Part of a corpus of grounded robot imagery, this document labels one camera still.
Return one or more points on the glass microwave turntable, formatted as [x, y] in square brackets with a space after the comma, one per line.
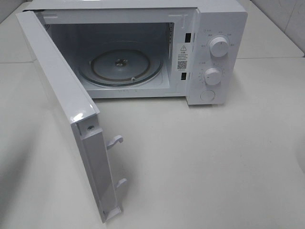
[120, 63]

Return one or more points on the white timer knob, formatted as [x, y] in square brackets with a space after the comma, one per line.
[212, 76]

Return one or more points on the white microwave oven body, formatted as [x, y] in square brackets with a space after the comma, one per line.
[75, 25]

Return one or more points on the round white door button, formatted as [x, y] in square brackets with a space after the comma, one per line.
[207, 95]

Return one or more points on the upper white power knob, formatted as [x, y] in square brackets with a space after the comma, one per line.
[219, 46]

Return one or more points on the white warning label sticker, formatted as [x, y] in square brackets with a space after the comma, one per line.
[182, 56]

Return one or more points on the white microwave door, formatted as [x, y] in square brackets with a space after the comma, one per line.
[75, 112]

